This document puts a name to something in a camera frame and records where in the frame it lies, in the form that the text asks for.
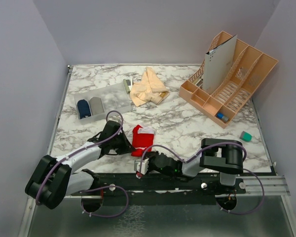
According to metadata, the red boxer underwear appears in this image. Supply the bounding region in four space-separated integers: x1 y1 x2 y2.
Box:
131 124 154 157

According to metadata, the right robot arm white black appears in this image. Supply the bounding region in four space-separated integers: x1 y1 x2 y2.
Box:
135 138 247 193

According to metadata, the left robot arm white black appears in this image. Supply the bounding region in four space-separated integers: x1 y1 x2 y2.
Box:
25 120 135 209

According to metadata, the grey rolled underwear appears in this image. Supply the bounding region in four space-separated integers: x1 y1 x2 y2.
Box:
89 97 105 116

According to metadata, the navy rolled underwear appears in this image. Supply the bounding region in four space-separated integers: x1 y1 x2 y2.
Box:
77 99 91 119

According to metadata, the beige underwear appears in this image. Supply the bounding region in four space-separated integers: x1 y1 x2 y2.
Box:
130 67 169 107

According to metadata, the clear plastic storage box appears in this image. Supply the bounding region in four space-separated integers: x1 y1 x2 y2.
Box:
74 82 131 124

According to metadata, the blue capped small bottle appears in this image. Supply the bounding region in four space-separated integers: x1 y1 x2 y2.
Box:
216 113 229 123

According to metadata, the green grey eraser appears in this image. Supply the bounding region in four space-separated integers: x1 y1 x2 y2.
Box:
239 131 252 142

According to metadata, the white folder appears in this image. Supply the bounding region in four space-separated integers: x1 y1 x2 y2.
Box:
202 35 237 94

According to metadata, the peach desk organizer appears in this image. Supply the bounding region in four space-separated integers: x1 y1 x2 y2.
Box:
179 31 278 128

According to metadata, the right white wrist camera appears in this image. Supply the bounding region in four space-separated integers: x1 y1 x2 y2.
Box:
134 158 149 179

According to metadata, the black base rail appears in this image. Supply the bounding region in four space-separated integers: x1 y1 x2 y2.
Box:
72 173 246 206

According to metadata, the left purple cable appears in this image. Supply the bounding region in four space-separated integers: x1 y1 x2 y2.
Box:
36 110 129 218

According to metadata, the purple cable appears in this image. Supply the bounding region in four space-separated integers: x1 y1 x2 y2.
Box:
140 144 266 215
36 110 129 218

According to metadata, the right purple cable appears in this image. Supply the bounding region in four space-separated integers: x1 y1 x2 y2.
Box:
140 144 266 215

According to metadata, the aluminium frame rail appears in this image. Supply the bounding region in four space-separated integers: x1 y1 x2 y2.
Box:
17 65 292 237

